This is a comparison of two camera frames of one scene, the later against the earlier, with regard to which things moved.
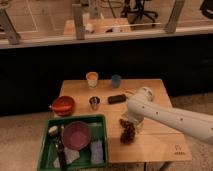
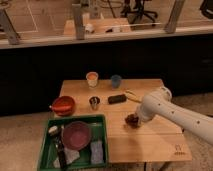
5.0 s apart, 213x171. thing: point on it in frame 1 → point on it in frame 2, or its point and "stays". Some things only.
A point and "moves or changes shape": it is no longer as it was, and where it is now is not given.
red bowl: [63, 105] stays
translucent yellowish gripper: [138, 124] → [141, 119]
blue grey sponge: [97, 152] stays
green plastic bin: [76, 142] stays
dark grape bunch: [127, 134] moves or changes shape
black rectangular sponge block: [116, 98] stays
